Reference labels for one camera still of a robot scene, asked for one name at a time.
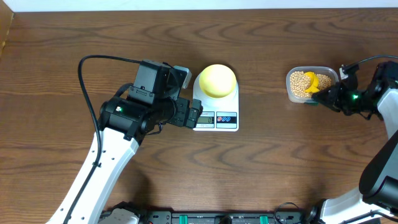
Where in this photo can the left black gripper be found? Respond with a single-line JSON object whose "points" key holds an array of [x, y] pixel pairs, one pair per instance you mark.
{"points": [[180, 118]]}

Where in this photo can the white digital kitchen scale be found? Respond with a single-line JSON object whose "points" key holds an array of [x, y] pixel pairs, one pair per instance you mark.
{"points": [[219, 114]]}

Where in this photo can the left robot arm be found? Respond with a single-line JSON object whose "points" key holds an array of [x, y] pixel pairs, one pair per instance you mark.
{"points": [[125, 120]]}

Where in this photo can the clear plastic soybean container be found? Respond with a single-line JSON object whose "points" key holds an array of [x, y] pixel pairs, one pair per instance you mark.
{"points": [[297, 82]]}

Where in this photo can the yellow measuring scoop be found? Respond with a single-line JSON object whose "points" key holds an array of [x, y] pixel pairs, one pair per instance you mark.
{"points": [[314, 82]]}

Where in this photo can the pale yellow bowl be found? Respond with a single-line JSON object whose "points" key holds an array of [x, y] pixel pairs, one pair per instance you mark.
{"points": [[217, 81]]}

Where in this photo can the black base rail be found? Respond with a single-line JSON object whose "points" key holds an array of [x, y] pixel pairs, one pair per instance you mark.
{"points": [[127, 212]]}

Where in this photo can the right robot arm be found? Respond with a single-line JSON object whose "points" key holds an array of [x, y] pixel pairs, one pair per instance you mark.
{"points": [[375, 197]]}

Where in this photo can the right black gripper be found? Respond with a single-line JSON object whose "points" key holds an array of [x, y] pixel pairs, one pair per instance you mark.
{"points": [[333, 101]]}

